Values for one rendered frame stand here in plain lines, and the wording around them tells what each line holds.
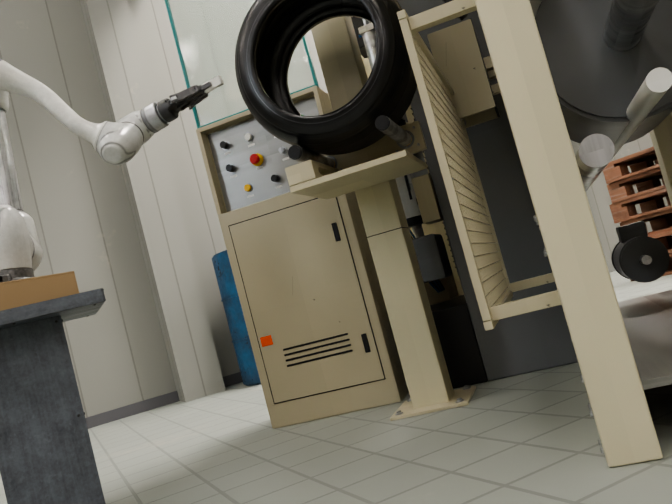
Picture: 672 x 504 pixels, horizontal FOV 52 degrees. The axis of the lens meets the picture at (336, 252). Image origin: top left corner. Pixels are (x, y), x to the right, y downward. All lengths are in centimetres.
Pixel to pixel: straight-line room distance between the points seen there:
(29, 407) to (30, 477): 20
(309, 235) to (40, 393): 113
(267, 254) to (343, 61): 82
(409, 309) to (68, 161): 369
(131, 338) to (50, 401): 316
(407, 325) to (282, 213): 72
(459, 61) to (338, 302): 101
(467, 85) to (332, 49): 51
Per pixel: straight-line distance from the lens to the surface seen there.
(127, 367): 535
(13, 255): 231
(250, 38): 220
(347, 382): 271
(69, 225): 543
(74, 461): 224
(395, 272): 236
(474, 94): 230
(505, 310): 146
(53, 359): 222
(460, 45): 234
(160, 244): 517
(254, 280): 279
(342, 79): 247
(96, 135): 231
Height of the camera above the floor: 45
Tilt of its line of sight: 4 degrees up
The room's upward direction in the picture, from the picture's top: 15 degrees counter-clockwise
